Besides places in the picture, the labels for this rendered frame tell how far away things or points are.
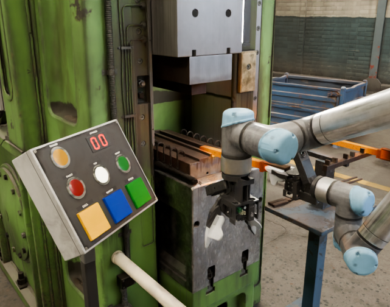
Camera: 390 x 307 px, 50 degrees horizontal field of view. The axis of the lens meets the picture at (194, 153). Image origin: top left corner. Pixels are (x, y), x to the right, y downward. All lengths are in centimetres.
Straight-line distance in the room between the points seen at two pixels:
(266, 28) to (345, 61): 787
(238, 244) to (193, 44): 83
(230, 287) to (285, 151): 107
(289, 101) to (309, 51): 479
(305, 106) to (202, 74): 393
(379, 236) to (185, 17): 88
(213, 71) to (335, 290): 159
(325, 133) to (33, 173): 68
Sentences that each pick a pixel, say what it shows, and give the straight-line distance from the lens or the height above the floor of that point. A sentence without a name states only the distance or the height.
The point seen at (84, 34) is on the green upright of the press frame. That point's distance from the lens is 141.
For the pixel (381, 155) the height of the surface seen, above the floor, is 96.
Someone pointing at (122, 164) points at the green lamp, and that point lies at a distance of 123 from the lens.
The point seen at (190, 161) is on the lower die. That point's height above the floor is 98.
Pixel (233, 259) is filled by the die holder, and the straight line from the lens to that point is 180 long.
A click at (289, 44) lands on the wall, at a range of 1043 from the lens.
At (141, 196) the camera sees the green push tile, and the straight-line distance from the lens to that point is 123.
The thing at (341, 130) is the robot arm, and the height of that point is 127.
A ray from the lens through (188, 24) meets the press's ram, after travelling 144.
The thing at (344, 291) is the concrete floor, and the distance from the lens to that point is 266.
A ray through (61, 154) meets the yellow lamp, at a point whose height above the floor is 117.
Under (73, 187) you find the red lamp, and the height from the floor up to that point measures 109.
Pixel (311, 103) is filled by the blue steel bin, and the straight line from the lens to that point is 533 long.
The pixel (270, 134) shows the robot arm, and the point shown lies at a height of 126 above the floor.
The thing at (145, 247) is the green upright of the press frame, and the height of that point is 61.
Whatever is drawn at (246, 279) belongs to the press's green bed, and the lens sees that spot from 193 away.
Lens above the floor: 150
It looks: 18 degrees down
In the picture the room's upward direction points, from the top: straight up
